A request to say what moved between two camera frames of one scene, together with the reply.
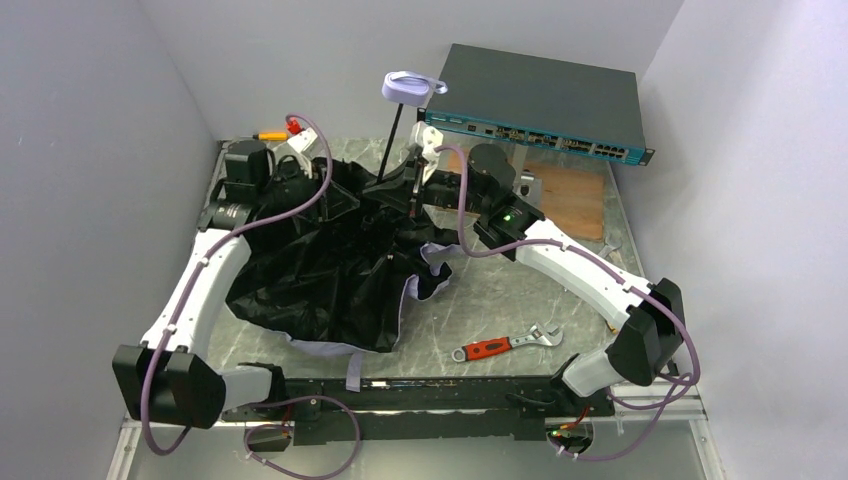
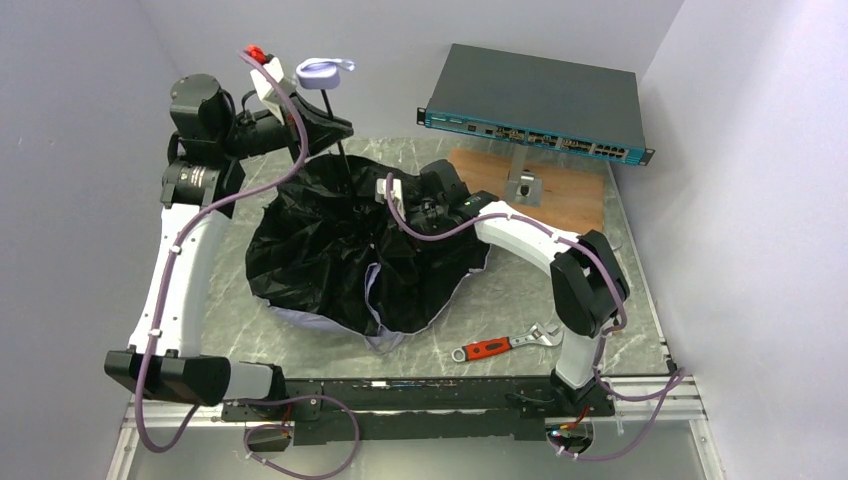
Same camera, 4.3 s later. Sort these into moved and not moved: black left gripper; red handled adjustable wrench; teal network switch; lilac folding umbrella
Moved: black left gripper; lilac folding umbrella
Not moved: teal network switch; red handled adjustable wrench
